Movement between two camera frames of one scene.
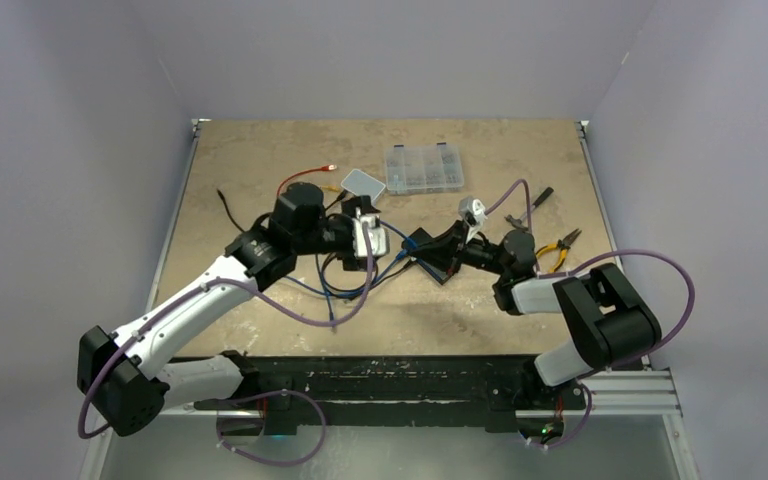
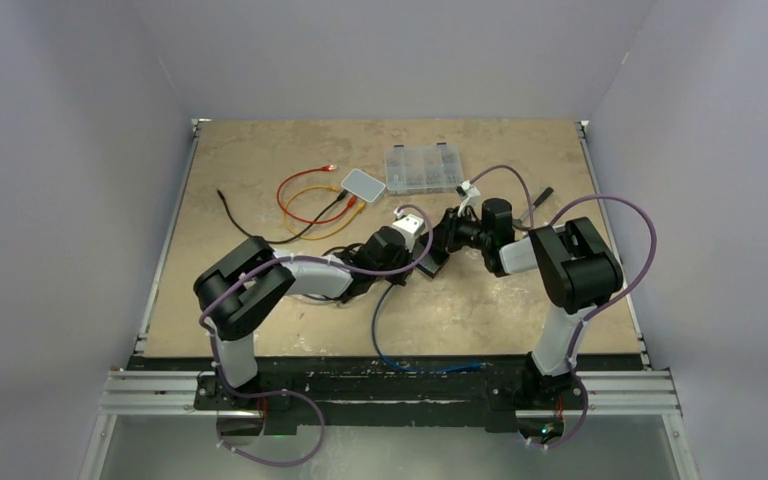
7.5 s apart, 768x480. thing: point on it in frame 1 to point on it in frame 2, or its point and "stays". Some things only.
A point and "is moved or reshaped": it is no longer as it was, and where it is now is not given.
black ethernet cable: (342, 194) stays
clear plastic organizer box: (424, 168) stays
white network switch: (360, 184) stays
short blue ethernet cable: (394, 258) is moved or reshaped
